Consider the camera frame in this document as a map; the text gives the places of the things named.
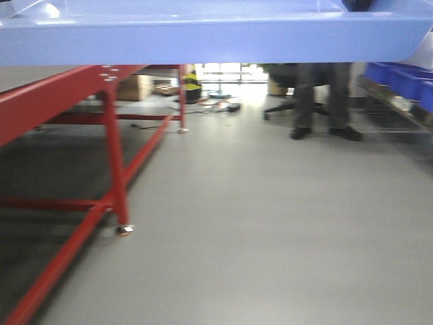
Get cardboard box on floor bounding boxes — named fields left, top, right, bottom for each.
left=117, top=74, right=154, bottom=101

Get standing person dark trousers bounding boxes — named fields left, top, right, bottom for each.
left=289, top=62, right=363, bottom=142

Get blue plastic tray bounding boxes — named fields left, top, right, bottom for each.
left=1, top=1, right=432, bottom=66

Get blue bins on side shelf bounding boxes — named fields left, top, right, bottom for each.
left=365, top=62, right=432, bottom=113

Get red metal table frame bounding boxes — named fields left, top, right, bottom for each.
left=1, top=64, right=186, bottom=324

